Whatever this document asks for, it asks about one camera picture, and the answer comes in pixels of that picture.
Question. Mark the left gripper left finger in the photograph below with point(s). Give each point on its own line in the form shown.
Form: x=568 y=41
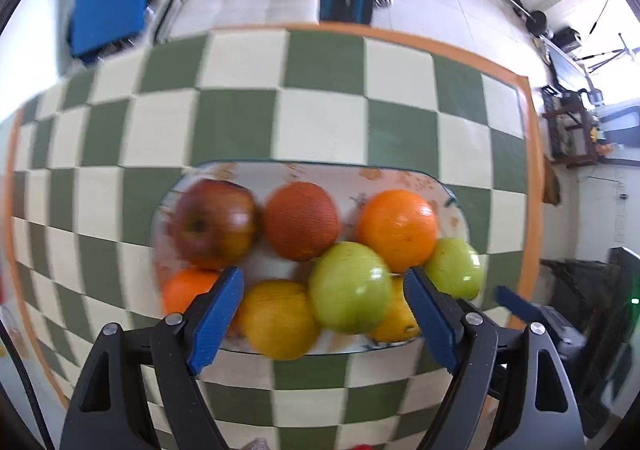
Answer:
x=109 y=408

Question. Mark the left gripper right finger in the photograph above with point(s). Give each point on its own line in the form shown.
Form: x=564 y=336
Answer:
x=521 y=369

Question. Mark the yellow lemon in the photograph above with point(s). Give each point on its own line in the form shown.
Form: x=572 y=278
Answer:
x=399 y=324
x=276 y=319

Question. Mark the green apple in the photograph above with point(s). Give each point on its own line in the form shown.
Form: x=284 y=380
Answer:
x=455 y=269
x=350 y=289

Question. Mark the red apple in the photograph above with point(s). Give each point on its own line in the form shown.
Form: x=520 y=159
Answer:
x=215 y=224

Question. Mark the dark red orange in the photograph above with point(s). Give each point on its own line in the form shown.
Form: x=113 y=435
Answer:
x=300 y=221

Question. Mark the small wooden stool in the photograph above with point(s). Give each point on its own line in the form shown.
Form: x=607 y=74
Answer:
x=552 y=188

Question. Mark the dark wooden chair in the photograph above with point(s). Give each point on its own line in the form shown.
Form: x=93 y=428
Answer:
x=583 y=131

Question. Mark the green checkered tablecloth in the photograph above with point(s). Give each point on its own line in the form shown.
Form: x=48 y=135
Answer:
x=85 y=163

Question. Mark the floral oval plate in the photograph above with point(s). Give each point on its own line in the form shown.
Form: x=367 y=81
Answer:
x=288 y=259

